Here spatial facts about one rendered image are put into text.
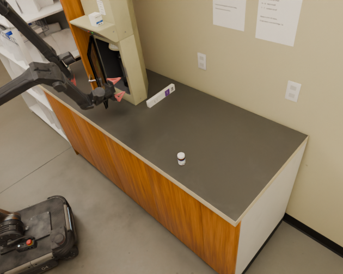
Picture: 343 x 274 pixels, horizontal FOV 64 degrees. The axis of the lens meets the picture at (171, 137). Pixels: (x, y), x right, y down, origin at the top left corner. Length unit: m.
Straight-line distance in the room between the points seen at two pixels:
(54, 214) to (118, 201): 0.55
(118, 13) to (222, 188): 1.11
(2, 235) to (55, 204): 0.43
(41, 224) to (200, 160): 1.41
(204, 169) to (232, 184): 0.17
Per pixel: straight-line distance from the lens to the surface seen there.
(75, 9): 1.98
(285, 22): 1.50
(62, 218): 2.38
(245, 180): 1.41
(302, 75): 1.56
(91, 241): 2.46
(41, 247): 2.32
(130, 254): 2.31
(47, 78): 1.21
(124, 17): 1.72
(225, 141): 1.59
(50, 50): 1.79
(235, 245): 1.53
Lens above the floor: 2.05
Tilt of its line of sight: 43 degrees down
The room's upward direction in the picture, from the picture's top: 9 degrees counter-clockwise
